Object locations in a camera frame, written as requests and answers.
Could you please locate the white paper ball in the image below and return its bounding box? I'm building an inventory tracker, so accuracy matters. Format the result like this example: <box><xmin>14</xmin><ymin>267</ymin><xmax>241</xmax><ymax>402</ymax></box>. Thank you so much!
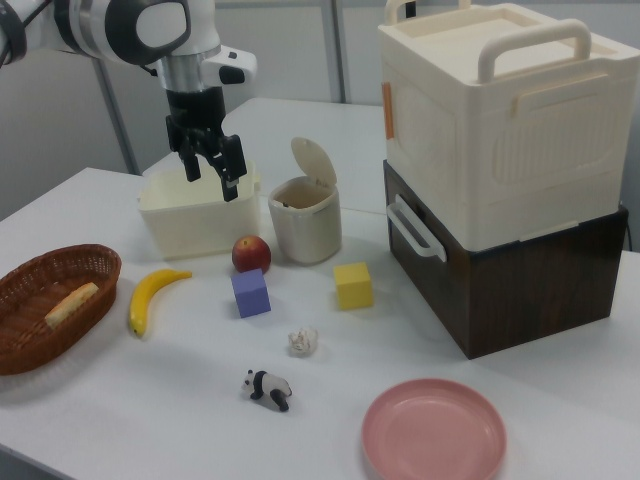
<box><xmin>287</xmin><ymin>326</ymin><xmax>321</xmax><ymax>359</ymax></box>

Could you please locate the brown wicker basket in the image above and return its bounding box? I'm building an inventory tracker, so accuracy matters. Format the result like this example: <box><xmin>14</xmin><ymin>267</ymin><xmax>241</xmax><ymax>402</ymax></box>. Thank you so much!
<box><xmin>0</xmin><ymin>243</ymin><xmax>123</xmax><ymax>377</ymax></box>

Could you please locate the white drawer handle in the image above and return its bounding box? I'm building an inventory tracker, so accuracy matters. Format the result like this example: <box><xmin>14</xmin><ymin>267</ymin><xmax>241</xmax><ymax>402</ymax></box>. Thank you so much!
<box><xmin>386</xmin><ymin>193</ymin><xmax>448</xmax><ymax>262</ymax></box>

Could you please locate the red apple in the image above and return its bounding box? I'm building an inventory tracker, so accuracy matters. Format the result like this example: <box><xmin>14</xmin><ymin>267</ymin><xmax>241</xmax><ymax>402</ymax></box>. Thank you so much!
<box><xmin>231</xmin><ymin>234</ymin><xmax>273</xmax><ymax>274</ymax></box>

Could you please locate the yellow banana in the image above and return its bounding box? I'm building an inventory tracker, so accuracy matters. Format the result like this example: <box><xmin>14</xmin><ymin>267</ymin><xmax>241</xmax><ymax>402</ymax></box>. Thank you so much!
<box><xmin>128</xmin><ymin>268</ymin><xmax>194</xmax><ymax>340</ymax></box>

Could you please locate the purple cube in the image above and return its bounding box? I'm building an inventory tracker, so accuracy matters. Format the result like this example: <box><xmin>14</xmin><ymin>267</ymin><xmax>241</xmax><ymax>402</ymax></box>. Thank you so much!
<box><xmin>230</xmin><ymin>268</ymin><xmax>273</xmax><ymax>320</ymax></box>

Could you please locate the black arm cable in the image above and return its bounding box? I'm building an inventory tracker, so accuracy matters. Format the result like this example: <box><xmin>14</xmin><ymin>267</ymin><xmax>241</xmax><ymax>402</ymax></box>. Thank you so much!
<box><xmin>0</xmin><ymin>0</ymin><xmax>36</xmax><ymax>71</ymax></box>

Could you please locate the cream trash can with lid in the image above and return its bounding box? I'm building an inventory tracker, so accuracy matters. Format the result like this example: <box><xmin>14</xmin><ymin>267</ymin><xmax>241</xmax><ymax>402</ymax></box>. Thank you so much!
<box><xmin>267</xmin><ymin>136</ymin><xmax>343</xmax><ymax>265</ymax></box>

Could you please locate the panda toy figure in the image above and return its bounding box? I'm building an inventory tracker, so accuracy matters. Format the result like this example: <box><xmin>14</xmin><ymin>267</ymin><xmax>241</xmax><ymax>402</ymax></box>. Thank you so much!
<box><xmin>242</xmin><ymin>368</ymin><xmax>294</xmax><ymax>413</ymax></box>

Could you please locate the dark woodgrain drawer box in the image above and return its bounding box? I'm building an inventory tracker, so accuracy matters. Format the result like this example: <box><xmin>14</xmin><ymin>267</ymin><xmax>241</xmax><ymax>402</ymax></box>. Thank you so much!
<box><xmin>382</xmin><ymin>158</ymin><xmax>630</xmax><ymax>360</ymax></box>

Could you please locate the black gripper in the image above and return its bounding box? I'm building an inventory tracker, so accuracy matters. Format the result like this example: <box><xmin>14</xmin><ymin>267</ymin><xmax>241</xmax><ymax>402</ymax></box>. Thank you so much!
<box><xmin>164</xmin><ymin>85</ymin><xmax>248</xmax><ymax>203</ymax></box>

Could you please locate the cream storage box with handles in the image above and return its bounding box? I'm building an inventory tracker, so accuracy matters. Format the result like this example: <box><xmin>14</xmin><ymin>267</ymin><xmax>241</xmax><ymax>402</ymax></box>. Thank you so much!
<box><xmin>377</xmin><ymin>0</ymin><xmax>632</xmax><ymax>249</ymax></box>

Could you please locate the white rectangular plastic bin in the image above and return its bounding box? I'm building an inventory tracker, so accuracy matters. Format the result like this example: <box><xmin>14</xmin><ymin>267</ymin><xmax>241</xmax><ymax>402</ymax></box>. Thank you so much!
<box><xmin>138</xmin><ymin>159</ymin><xmax>264</xmax><ymax>260</ymax></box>

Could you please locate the bread loaf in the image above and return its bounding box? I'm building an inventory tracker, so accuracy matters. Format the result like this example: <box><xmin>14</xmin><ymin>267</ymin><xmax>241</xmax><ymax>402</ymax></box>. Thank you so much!
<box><xmin>44</xmin><ymin>282</ymin><xmax>100</xmax><ymax>330</ymax></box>

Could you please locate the orange door handle strip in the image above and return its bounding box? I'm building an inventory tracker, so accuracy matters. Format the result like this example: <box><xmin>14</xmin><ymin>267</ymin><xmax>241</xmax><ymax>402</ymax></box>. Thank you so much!
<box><xmin>382</xmin><ymin>82</ymin><xmax>396</xmax><ymax>140</ymax></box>

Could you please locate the pink plate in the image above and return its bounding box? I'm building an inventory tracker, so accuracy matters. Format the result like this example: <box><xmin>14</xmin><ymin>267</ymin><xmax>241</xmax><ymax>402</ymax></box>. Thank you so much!
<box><xmin>361</xmin><ymin>377</ymin><xmax>508</xmax><ymax>480</ymax></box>

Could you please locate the yellow cube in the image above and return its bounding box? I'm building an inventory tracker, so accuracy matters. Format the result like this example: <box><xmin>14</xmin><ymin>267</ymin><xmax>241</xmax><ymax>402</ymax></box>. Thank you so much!
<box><xmin>333</xmin><ymin>261</ymin><xmax>375</xmax><ymax>311</ymax></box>

